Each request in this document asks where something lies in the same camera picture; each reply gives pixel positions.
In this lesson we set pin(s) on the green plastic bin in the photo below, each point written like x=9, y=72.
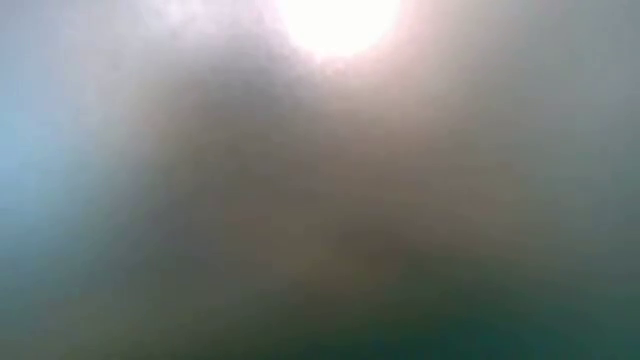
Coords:
x=320, y=310

